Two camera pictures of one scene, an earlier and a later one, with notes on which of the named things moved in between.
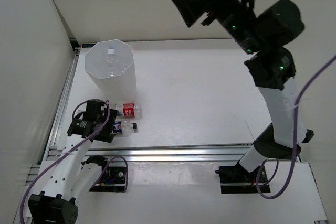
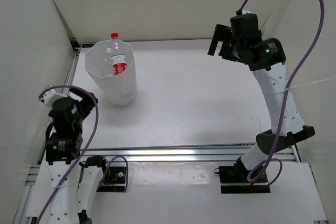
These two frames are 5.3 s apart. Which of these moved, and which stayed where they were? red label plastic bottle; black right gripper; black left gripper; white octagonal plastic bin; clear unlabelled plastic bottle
Moved: black left gripper; black right gripper; red label plastic bottle
Stayed: white octagonal plastic bin; clear unlabelled plastic bottle
